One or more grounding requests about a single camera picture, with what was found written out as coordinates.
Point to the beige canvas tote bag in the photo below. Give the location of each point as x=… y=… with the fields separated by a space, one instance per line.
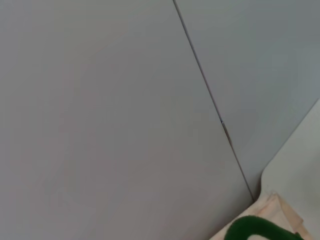
x=287 y=212

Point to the dark green vegetable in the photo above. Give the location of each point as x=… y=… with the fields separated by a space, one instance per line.
x=240 y=226

